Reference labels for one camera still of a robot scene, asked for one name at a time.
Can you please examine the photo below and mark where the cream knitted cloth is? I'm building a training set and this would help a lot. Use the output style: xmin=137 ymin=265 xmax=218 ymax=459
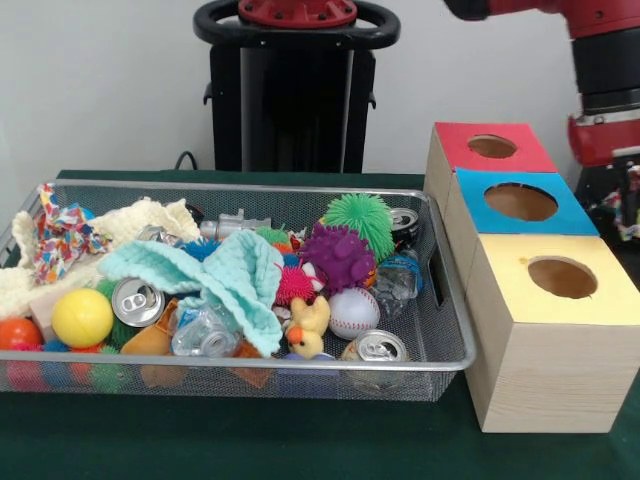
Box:
xmin=0 ymin=196 xmax=202 ymax=321

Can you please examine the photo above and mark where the silver drink can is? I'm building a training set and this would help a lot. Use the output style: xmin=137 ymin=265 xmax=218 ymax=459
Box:
xmin=110 ymin=276 xmax=166 ymax=329
xmin=342 ymin=329 xmax=409 ymax=362

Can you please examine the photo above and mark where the white baseball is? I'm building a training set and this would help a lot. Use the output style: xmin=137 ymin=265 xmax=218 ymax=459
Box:
xmin=328 ymin=288 xmax=382 ymax=341

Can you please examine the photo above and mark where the wooden three-hole box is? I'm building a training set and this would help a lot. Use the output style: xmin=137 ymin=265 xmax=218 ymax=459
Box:
xmin=423 ymin=121 xmax=640 ymax=434

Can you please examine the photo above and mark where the yellow ball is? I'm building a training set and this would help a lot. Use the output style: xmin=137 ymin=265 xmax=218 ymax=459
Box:
xmin=50 ymin=288 xmax=115 ymax=350

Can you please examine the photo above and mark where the silver mesh bin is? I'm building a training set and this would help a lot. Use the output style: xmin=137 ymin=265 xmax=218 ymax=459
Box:
xmin=0 ymin=178 xmax=477 ymax=401

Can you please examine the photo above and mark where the dark green table cloth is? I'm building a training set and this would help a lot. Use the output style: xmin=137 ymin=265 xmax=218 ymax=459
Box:
xmin=0 ymin=169 xmax=640 ymax=480

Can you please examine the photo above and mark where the mint knitted cloth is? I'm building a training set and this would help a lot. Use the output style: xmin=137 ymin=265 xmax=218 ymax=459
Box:
xmin=97 ymin=229 xmax=286 ymax=359

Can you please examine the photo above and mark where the green spiky ball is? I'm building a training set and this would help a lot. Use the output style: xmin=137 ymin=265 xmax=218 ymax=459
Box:
xmin=323 ymin=193 xmax=396 ymax=264

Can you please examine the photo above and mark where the yellow plush duck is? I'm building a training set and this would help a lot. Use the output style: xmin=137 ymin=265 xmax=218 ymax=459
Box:
xmin=284 ymin=295 xmax=332 ymax=360

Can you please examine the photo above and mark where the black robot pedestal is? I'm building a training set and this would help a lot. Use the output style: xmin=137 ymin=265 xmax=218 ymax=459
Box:
xmin=193 ymin=0 xmax=401 ymax=174

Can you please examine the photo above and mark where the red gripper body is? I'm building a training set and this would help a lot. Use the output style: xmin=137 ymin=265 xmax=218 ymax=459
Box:
xmin=567 ymin=113 xmax=640 ymax=169

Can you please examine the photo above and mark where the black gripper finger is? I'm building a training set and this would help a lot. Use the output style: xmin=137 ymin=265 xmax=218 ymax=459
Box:
xmin=617 ymin=165 xmax=632 ymax=226

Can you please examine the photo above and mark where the black panel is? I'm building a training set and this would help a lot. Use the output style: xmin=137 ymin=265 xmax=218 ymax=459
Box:
xmin=574 ymin=163 xmax=621 ymax=201

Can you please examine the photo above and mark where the large colourful patterned cloth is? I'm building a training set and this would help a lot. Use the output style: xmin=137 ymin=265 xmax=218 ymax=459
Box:
xmin=30 ymin=182 xmax=112 ymax=286

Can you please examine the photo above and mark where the purple spiky toy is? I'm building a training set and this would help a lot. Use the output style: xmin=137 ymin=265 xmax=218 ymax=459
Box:
xmin=299 ymin=223 xmax=377 ymax=296

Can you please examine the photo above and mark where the small colourful patterned cloth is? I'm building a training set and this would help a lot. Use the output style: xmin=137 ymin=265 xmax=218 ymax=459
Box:
xmin=602 ymin=164 xmax=640 ymax=242

